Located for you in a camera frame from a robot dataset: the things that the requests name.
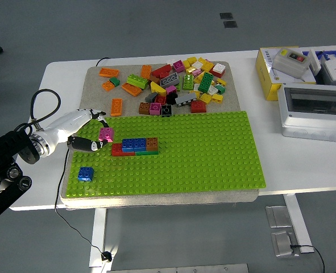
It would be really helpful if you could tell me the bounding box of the green studded baseplate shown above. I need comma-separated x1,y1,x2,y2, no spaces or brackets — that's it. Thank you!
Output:
65,110,267,199

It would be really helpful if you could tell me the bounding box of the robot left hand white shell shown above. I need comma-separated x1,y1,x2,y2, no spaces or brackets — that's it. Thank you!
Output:
39,107,111,157

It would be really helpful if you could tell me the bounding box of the grey push-button switch box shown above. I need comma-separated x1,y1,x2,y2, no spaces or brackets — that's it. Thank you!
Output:
271,48,310,81

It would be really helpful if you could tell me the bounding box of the blue long brick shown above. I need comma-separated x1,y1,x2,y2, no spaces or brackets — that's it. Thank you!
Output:
121,138,148,152

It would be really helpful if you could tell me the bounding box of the red sloped brick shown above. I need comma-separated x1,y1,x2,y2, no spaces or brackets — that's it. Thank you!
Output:
155,64,172,76

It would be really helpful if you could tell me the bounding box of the long metal floor plate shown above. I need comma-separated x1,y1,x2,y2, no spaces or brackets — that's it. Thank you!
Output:
106,263,250,273

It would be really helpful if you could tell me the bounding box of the red base brick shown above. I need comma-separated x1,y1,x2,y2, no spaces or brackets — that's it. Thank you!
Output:
111,143,136,157

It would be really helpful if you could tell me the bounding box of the red square brick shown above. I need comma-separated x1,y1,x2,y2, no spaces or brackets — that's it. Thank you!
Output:
190,100,208,114

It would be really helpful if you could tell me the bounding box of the blue square brick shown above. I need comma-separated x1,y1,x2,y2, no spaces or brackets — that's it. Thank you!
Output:
77,166,96,182

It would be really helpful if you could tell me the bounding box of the white table leg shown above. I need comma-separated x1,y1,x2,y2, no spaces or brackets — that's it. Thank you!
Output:
283,194,315,254
88,207,107,268

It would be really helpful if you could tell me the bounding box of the grey-brown mat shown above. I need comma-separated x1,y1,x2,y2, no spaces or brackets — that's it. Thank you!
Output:
60,61,260,210

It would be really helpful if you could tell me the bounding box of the black floor cable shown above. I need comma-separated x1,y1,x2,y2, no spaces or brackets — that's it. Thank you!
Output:
289,243,326,273

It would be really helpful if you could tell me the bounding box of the orange long brick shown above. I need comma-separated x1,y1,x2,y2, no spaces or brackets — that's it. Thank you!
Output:
121,82,143,97
110,98,123,117
98,67,120,78
140,64,152,80

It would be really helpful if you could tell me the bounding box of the small orange brick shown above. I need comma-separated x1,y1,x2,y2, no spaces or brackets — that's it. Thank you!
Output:
101,80,117,92

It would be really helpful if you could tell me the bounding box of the thin black cable with plug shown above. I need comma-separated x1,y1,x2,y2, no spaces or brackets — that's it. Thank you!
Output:
54,57,112,262

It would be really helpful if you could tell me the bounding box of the grey narrow long brick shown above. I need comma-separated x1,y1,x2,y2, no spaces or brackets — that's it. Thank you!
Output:
175,93,197,108

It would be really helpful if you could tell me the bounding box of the red brick with white top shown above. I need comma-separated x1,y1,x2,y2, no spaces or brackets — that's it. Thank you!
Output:
209,63,226,78

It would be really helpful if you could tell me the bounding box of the yellow cardboard box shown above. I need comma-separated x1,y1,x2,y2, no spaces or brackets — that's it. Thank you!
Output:
255,47,318,102

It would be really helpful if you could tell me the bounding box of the white plastic part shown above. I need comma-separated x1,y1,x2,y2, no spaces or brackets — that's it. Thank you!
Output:
309,48,323,77

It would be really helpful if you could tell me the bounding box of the white enclosure with clear lid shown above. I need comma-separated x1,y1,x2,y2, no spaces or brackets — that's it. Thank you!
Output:
277,82,336,143

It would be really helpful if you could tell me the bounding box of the lime green long brick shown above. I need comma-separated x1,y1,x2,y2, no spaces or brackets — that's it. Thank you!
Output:
126,73,150,90

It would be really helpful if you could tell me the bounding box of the dark green long brick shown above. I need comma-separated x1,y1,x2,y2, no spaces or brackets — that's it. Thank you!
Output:
197,72,215,93

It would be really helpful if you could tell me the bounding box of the yellow curved brick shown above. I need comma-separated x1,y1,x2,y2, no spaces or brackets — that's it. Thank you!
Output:
150,81,168,97

